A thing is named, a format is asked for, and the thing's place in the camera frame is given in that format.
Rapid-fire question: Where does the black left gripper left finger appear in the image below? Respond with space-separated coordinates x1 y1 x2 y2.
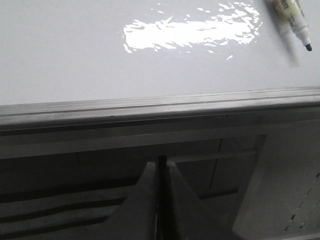
82 162 158 240

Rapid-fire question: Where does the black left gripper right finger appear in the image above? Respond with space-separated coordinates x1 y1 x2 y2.
164 161 242 240

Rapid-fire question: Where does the white whiteboard marker with tape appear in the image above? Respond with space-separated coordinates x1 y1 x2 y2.
264 0 312 52

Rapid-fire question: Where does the large white whiteboard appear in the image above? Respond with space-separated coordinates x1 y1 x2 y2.
0 0 320 131

